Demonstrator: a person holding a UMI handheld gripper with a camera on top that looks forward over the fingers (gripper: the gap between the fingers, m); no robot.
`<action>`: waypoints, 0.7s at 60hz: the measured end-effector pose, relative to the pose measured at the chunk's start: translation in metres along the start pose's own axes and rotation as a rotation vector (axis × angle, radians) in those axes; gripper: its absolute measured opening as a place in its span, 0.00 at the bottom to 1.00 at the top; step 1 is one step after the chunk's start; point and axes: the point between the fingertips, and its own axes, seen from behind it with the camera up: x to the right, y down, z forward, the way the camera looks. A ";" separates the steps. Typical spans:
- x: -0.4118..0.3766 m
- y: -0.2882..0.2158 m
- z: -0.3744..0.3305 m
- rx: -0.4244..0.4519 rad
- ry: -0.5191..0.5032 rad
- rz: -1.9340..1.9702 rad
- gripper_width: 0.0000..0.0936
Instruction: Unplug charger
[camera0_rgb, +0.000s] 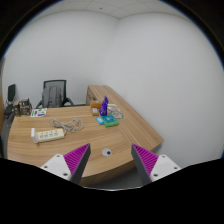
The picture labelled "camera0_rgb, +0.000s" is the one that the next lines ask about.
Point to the clear plastic bag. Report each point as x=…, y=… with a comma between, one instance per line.
x=115, y=111

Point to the white green leaflet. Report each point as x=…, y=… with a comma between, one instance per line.
x=39, y=112

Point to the white charger plug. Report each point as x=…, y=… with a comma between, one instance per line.
x=33, y=132

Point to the green flat box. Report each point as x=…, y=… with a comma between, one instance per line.
x=110, y=121

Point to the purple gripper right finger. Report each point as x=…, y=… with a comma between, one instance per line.
x=152, y=167

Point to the black chair at left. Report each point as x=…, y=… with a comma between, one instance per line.
x=10, y=99

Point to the black mesh office chair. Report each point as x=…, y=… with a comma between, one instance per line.
x=54, y=94

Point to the small blue box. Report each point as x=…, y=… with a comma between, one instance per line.
x=99, y=120

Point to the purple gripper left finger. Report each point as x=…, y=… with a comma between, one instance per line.
x=69, y=166

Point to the orange cardboard box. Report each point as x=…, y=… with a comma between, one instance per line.
x=95, y=106

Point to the brown cluttered item pile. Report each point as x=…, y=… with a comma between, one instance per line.
x=22, y=107

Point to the grey desk cable grommet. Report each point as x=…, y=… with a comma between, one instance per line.
x=106, y=152

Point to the beige power strip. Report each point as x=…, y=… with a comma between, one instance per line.
x=49, y=135

